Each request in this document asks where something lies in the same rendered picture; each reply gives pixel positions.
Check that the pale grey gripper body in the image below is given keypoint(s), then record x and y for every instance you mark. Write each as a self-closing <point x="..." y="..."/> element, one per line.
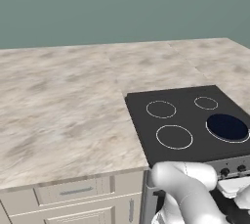
<point x="235" y="186"/>

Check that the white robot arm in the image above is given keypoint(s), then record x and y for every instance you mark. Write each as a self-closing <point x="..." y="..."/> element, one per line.
<point x="188" y="188"/>

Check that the black stove knob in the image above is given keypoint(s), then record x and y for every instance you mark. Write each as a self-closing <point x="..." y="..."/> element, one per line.
<point x="241" y="168"/>
<point x="224" y="171"/>

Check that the black stove with hob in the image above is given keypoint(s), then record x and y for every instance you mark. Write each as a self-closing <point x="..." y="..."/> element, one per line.
<point x="188" y="117"/>

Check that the beige cupboard door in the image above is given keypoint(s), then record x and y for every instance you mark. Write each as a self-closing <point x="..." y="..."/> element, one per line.
<point x="81" y="213"/>

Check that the beige drawer front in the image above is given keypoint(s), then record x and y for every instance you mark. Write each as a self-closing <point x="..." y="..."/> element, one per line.
<point x="49" y="192"/>

